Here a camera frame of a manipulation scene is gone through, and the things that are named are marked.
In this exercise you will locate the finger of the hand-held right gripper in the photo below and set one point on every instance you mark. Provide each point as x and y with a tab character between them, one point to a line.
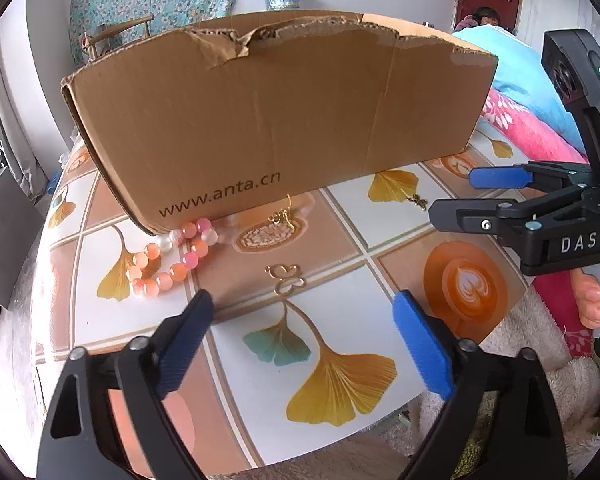
500	177
460	216

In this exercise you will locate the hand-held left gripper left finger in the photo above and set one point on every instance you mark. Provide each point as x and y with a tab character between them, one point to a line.
185	350

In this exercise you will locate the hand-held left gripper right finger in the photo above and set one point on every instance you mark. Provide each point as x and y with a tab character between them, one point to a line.
422	345

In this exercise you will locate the small gold butterfly charm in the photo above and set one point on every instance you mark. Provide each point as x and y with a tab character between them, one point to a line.
420	202

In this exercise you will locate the gold outline butterfly pendant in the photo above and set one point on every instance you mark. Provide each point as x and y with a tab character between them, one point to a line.
286	279

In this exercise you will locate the gold hook earring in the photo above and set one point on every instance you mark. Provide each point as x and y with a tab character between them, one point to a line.
284	216

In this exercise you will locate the brown cardboard box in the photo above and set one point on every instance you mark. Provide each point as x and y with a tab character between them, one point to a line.
280	120

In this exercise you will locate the person's right hand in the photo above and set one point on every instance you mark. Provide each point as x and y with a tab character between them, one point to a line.
592	302

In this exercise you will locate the pink floral blanket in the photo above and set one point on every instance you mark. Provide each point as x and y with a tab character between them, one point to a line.
520	125

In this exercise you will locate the blue pillow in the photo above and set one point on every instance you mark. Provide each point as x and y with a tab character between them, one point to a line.
520	70

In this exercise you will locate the grey cabinet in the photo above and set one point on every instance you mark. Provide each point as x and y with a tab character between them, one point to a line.
5	240

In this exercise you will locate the grey curtain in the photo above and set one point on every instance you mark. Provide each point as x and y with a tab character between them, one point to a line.
10	130

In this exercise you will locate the wooden chair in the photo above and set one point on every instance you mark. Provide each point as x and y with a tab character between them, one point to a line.
130	24

